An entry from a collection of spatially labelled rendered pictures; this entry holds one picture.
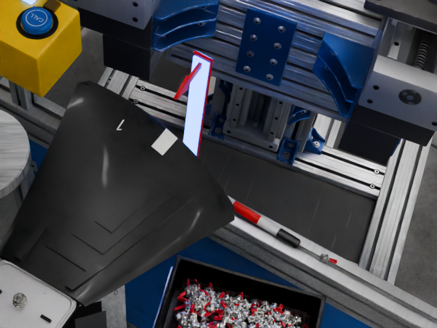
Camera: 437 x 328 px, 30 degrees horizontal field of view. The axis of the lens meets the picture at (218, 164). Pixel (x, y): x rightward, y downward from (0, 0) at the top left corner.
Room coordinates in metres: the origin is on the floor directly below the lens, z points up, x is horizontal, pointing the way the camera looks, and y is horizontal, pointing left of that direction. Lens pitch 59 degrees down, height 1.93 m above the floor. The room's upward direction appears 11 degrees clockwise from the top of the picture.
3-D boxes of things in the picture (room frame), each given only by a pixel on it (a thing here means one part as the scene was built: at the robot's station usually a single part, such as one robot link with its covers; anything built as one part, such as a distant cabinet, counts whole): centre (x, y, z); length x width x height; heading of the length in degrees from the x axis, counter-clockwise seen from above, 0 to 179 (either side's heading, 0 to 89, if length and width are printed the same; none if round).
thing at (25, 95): (0.69, 0.31, 0.92); 0.03 x 0.03 x 0.12; 70
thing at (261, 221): (0.56, -0.07, 0.87); 0.14 x 0.01 x 0.01; 67
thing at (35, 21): (0.68, 0.27, 1.08); 0.04 x 0.04 x 0.02
